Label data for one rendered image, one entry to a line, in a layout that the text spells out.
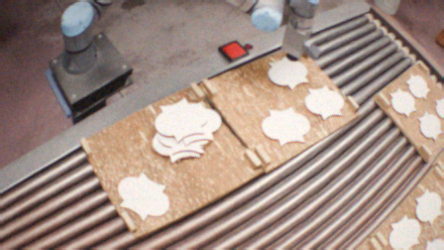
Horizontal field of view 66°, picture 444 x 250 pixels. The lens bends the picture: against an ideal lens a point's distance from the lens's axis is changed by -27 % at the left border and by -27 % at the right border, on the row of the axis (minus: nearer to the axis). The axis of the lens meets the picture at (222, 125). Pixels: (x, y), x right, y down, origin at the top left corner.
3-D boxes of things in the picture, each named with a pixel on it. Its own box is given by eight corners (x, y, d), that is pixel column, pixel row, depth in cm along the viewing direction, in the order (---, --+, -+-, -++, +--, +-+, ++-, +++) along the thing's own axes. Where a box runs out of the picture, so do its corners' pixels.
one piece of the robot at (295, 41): (321, 36, 118) (311, 72, 131) (330, 22, 123) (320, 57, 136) (284, 17, 121) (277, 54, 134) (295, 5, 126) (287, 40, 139)
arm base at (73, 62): (56, 59, 138) (54, 40, 130) (88, 40, 145) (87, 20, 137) (71, 81, 132) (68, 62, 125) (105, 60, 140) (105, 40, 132)
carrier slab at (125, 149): (80, 144, 122) (79, 141, 121) (191, 87, 139) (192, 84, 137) (136, 239, 107) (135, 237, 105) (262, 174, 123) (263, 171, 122)
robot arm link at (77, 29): (57, 49, 128) (54, 20, 117) (74, 25, 136) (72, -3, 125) (84, 54, 127) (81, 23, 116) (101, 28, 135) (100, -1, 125)
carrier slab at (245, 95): (198, 86, 139) (198, 83, 138) (297, 48, 155) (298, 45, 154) (266, 174, 123) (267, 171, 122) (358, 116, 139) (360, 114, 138)
